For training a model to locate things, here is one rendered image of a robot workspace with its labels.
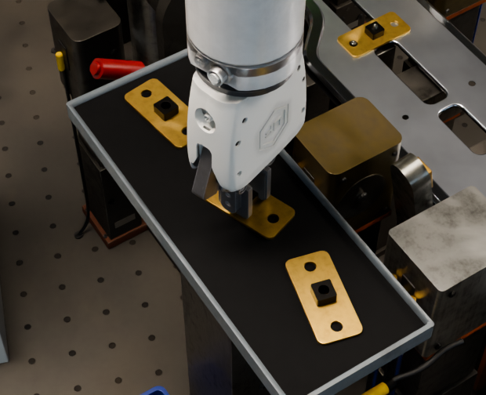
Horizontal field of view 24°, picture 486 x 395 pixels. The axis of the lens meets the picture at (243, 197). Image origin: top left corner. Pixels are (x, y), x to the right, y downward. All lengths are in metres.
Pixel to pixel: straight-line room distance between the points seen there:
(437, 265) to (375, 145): 0.17
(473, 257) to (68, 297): 0.63
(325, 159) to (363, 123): 0.06
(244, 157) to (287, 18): 0.13
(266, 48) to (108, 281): 0.76
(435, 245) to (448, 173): 0.21
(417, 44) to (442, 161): 0.18
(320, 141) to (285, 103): 0.26
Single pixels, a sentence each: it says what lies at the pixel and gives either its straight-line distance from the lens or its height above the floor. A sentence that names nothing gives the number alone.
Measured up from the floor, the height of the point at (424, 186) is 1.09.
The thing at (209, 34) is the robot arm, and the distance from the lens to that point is 0.78.
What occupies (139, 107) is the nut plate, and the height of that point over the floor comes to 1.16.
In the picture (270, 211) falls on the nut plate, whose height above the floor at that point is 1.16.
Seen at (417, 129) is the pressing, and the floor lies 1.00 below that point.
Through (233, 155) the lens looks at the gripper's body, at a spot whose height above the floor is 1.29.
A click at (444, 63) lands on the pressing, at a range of 1.33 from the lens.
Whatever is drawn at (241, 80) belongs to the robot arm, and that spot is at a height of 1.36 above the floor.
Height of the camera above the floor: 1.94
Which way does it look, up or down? 52 degrees down
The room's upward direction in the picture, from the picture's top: straight up
